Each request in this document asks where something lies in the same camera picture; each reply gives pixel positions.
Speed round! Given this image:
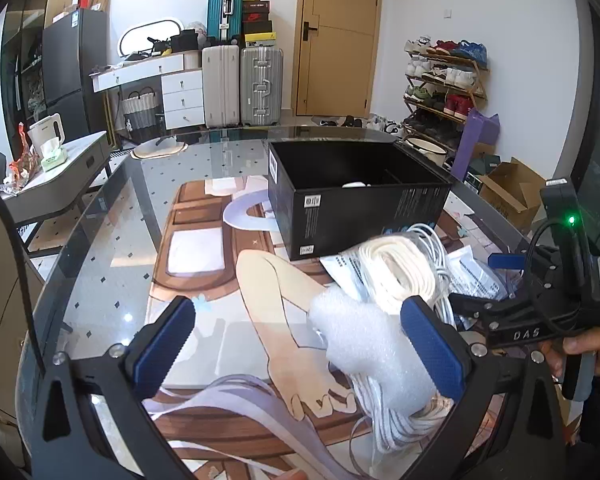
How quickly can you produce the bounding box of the black cardboard box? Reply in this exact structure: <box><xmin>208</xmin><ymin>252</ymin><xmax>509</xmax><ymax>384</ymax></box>
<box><xmin>267</xmin><ymin>140</ymin><xmax>454</xmax><ymax>262</ymax></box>

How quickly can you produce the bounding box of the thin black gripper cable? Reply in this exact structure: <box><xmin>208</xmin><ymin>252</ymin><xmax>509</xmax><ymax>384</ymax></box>
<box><xmin>526</xmin><ymin>219</ymin><xmax>568</xmax><ymax>281</ymax></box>

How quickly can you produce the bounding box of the bagged white rope coil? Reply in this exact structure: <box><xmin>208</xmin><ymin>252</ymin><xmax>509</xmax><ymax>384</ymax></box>
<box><xmin>355</xmin><ymin>224</ymin><xmax>458</xmax><ymax>323</ymax></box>

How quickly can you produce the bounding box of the white suitcase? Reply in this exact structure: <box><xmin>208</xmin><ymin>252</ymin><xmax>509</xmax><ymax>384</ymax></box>
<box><xmin>201</xmin><ymin>45</ymin><xmax>241</xmax><ymax>128</ymax></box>

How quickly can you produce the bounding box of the orange plastic wrapper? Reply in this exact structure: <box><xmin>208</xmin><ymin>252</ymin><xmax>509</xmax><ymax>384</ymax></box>
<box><xmin>0</xmin><ymin>122</ymin><xmax>43</xmax><ymax>193</ymax></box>

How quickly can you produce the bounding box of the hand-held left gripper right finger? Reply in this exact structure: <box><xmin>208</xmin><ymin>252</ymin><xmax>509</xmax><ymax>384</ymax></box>
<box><xmin>400</xmin><ymin>296</ymin><xmax>578</xmax><ymax>480</ymax></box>

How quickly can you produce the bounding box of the open brown cardboard box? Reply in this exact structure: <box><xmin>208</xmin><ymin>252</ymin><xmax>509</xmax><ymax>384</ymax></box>
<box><xmin>477</xmin><ymin>157</ymin><xmax>548</xmax><ymax>233</ymax></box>

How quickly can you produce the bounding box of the wooden door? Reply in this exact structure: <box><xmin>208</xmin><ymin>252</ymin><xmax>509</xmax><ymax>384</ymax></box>
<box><xmin>292</xmin><ymin>0</ymin><xmax>383</xmax><ymax>117</ymax></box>

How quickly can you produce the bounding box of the white bucket dark rim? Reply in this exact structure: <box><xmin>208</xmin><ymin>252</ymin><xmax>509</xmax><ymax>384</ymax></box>
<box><xmin>405</xmin><ymin>137</ymin><xmax>453</xmax><ymax>166</ymax></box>

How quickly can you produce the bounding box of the glass door cabinet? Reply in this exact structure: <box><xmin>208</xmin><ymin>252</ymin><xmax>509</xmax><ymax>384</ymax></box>
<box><xmin>0</xmin><ymin>0</ymin><xmax>78</xmax><ymax>146</ymax></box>

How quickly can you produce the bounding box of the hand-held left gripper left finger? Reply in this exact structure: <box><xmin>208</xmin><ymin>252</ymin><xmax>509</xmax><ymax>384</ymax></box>
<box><xmin>27</xmin><ymin>296</ymin><xmax>201</xmax><ymax>480</ymax></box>

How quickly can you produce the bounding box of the white vanity desk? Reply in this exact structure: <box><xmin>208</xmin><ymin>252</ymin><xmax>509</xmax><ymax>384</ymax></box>
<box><xmin>91</xmin><ymin>52</ymin><xmax>203</xmax><ymax>131</ymax></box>

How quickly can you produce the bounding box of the black fridge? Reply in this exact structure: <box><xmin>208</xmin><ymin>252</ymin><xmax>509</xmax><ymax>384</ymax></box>
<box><xmin>42</xmin><ymin>8</ymin><xmax>108</xmax><ymax>136</ymax></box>

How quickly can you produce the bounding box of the black handbag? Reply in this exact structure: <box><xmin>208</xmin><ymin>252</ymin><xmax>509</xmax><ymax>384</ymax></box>
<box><xmin>171</xmin><ymin>30</ymin><xmax>203</xmax><ymax>53</ymax></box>

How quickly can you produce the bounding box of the oval mirror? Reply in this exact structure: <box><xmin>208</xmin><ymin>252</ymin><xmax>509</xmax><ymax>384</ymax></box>
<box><xmin>117</xmin><ymin>16</ymin><xmax>185</xmax><ymax>58</ymax></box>

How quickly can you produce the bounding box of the woven laundry basket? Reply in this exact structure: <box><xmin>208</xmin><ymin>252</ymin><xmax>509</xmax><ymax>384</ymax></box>
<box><xmin>121</xmin><ymin>87</ymin><xmax>160</xmax><ymax>131</ymax></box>

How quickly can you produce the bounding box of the white electric kettle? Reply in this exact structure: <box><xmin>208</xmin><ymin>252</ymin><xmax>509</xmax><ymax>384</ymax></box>
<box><xmin>27</xmin><ymin>112</ymin><xmax>67</xmax><ymax>151</ymax></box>

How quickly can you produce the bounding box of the grey side table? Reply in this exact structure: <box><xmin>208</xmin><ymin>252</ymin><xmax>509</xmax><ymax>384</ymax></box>
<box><xmin>2</xmin><ymin>131</ymin><xmax>112</xmax><ymax>226</ymax></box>

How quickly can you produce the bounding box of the wooden shoe rack with shoes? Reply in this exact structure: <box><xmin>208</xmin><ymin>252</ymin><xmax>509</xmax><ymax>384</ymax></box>
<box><xmin>404</xmin><ymin>36</ymin><xmax>488</xmax><ymax>146</ymax></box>

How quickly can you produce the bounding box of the purple yoga mat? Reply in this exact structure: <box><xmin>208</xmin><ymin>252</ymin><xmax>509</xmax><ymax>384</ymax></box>
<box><xmin>450</xmin><ymin>107</ymin><xmax>501</xmax><ymax>183</ymax></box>

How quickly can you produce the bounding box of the beige cabinet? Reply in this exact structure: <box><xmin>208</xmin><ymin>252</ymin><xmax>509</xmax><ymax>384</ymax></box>
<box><xmin>0</xmin><ymin>205</ymin><xmax>46</xmax><ymax>426</ymax></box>

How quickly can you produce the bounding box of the teal suitcase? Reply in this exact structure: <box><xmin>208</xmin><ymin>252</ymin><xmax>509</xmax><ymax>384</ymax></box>
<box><xmin>206</xmin><ymin>0</ymin><xmax>244</xmax><ymax>43</ymax></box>

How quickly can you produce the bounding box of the white foam wrap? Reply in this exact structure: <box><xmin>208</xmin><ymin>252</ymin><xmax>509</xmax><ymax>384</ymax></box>
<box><xmin>307</xmin><ymin>284</ymin><xmax>463</xmax><ymax>413</ymax></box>

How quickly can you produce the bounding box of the pile of sneakers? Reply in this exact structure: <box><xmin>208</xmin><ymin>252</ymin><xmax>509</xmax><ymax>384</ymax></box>
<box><xmin>312</xmin><ymin>112</ymin><xmax>406</xmax><ymax>136</ymax></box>

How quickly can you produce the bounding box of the green tissue pack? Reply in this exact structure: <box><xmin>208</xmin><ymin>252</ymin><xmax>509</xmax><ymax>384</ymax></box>
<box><xmin>39</xmin><ymin>141</ymin><xmax>67</xmax><ymax>172</ymax></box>

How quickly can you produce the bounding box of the bluish white rope bundle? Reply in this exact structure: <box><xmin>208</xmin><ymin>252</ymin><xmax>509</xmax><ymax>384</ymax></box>
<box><xmin>367</xmin><ymin>380</ymin><xmax>456</xmax><ymax>467</ymax></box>

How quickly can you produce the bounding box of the dark green box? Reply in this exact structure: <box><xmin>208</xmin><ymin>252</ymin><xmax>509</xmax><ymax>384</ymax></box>
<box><xmin>464</xmin><ymin>154</ymin><xmax>502</xmax><ymax>192</ymax></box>

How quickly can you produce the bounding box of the silver suitcase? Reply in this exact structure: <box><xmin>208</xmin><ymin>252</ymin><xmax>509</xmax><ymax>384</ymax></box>
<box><xmin>240</xmin><ymin>46</ymin><xmax>284</xmax><ymax>127</ymax></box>

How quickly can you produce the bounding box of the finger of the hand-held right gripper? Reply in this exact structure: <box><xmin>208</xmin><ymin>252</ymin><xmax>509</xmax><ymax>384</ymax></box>
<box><xmin>448</xmin><ymin>292</ymin><xmax>546</xmax><ymax>328</ymax></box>
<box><xmin>487</xmin><ymin>254</ymin><xmax>551</xmax><ymax>286</ymax></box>

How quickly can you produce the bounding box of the printed plastic packet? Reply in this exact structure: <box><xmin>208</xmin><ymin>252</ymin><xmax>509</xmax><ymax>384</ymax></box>
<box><xmin>447</xmin><ymin>245</ymin><xmax>511</xmax><ymax>306</ymax></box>
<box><xmin>320</xmin><ymin>252</ymin><xmax>376</xmax><ymax>306</ymax></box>

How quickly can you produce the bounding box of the printed desk mat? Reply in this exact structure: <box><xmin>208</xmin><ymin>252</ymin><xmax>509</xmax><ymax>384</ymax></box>
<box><xmin>145</xmin><ymin>175</ymin><xmax>531</xmax><ymax>480</ymax></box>

